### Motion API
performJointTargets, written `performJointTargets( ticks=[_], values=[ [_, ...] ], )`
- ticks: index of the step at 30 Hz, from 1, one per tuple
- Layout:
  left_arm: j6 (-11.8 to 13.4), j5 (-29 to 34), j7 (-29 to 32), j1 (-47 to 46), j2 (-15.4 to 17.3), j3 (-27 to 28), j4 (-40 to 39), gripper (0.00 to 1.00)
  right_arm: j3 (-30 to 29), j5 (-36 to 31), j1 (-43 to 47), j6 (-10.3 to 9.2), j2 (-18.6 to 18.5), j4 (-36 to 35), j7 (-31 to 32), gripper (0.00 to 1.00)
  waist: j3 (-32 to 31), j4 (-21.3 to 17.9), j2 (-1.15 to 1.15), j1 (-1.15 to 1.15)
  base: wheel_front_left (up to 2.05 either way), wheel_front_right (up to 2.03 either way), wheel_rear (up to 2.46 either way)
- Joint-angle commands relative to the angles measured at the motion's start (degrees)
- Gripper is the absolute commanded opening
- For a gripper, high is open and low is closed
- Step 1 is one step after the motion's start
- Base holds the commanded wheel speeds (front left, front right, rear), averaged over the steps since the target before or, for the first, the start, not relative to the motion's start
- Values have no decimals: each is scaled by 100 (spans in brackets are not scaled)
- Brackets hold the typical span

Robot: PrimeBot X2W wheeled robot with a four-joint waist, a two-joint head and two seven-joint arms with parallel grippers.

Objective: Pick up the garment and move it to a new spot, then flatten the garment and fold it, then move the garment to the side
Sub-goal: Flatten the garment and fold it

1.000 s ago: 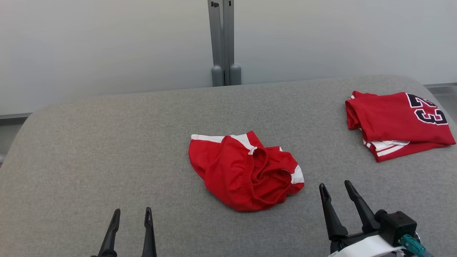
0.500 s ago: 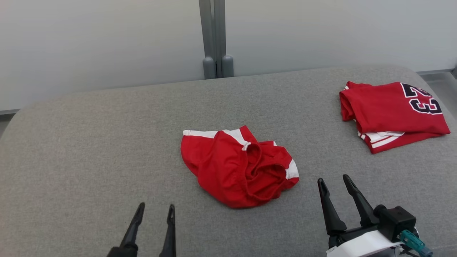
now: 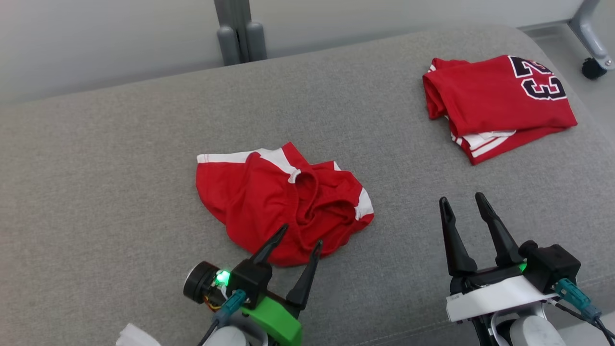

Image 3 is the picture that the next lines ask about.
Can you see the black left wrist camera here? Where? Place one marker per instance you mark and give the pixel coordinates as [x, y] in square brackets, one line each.
[250, 281]

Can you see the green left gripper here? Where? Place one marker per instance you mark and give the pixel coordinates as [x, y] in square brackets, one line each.
[283, 322]

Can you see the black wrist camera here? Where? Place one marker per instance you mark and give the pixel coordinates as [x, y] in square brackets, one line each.
[552, 266]
[250, 281]

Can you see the red shorts white trim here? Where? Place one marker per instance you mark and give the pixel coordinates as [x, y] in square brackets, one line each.
[259, 206]

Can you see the grey metal post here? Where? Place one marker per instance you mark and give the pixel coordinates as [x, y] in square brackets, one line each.
[238, 29]

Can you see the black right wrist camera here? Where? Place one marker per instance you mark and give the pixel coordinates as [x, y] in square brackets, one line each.
[552, 266]

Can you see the grey fabric sofa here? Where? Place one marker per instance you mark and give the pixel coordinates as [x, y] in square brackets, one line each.
[120, 192]

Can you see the grey metal stand leg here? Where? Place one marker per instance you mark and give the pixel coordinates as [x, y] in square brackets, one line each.
[590, 29]

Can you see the red basketball jersey white sleeves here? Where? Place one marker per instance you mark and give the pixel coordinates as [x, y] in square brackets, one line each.
[485, 96]

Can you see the black caster wheel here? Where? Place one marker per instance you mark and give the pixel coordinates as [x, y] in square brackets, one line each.
[594, 69]

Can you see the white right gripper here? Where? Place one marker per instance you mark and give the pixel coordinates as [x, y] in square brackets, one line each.
[495, 298]

